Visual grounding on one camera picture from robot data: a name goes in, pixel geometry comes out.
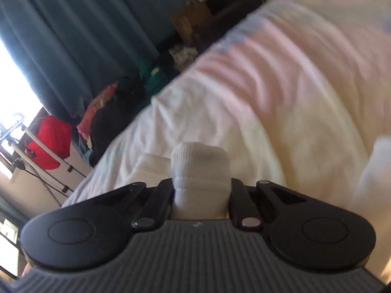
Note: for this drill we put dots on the cream knit sweater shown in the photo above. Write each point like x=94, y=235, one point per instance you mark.
x=198, y=164

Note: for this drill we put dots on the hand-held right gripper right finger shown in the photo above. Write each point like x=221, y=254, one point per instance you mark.
x=238, y=195

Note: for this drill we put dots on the pink cloth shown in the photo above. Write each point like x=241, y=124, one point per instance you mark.
x=97, y=110

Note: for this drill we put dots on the dark framed window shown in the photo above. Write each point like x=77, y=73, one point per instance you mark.
x=12, y=91

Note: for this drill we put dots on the garment steamer stand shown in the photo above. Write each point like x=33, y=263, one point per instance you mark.
x=30, y=134

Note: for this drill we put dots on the bed with pink-white sheet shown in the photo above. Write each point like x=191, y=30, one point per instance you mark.
x=259, y=61

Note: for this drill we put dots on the white patterned cloth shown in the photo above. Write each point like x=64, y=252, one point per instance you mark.
x=183, y=55

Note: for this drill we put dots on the wide teal curtain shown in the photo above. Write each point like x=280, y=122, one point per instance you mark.
x=76, y=21

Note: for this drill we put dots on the brown paper bag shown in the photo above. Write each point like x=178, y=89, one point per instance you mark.
x=191, y=18

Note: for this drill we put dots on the black cloth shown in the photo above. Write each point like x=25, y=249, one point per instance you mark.
x=116, y=119

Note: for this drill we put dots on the green cloth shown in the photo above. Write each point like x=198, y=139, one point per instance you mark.
x=152, y=82

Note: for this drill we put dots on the red garment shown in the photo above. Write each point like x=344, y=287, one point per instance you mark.
x=49, y=140

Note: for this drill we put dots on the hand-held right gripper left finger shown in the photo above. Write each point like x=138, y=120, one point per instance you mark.
x=162, y=195

